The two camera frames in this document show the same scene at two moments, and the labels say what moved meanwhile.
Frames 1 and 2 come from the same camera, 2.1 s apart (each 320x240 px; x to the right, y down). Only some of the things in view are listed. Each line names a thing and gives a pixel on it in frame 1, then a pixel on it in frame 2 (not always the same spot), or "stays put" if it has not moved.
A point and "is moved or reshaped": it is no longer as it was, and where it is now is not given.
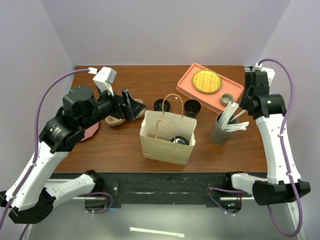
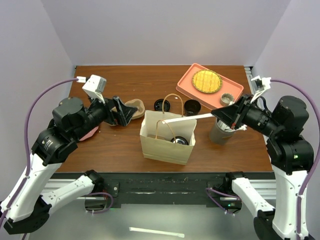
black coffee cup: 180,140 stays put
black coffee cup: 192,108 stays put
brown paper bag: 167,136 stays put
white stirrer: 238,115 is moved or reshaped
